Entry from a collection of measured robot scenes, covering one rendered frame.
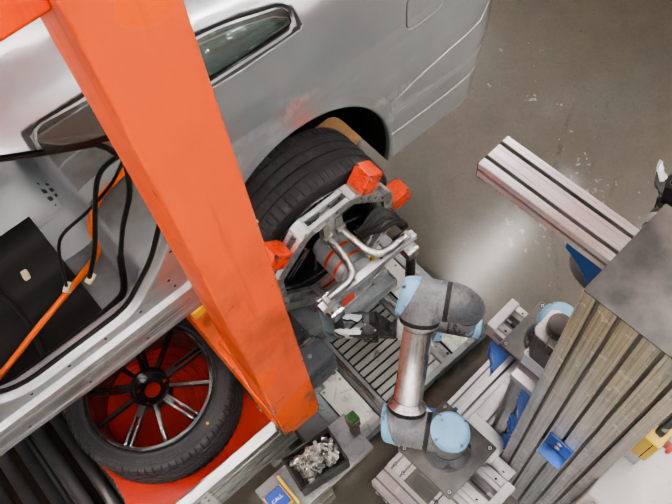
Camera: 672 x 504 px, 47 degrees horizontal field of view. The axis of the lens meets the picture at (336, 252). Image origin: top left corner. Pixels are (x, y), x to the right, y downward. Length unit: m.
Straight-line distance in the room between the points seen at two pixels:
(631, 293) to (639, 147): 2.77
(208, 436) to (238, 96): 1.33
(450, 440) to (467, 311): 0.40
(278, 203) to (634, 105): 2.34
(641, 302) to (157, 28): 0.93
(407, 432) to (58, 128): 1.28
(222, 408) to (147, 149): 1.84
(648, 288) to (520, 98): 2.87
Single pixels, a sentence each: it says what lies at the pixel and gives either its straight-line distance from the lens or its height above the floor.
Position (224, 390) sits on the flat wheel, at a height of 0.50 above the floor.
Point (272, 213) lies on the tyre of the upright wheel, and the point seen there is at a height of 1.15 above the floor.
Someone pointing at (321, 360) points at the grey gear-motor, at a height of 0.40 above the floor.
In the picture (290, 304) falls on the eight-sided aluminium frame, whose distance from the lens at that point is 2.83.
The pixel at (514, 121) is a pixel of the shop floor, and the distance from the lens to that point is 4.19.
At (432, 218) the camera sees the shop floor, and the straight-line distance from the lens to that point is 3.83.
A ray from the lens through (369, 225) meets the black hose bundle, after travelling 2.64.
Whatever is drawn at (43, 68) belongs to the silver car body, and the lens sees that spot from 2.06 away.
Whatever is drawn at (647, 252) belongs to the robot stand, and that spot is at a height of 2.03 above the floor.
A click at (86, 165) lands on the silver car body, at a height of 1.02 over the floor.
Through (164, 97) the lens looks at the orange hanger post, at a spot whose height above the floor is 2.40.
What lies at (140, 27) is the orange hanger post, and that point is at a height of 2.54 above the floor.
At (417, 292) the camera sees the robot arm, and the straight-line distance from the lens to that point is 2.17.
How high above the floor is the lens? 3.32
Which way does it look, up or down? 62 degrees down
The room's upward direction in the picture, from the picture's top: 9 degrees counter-clockwise
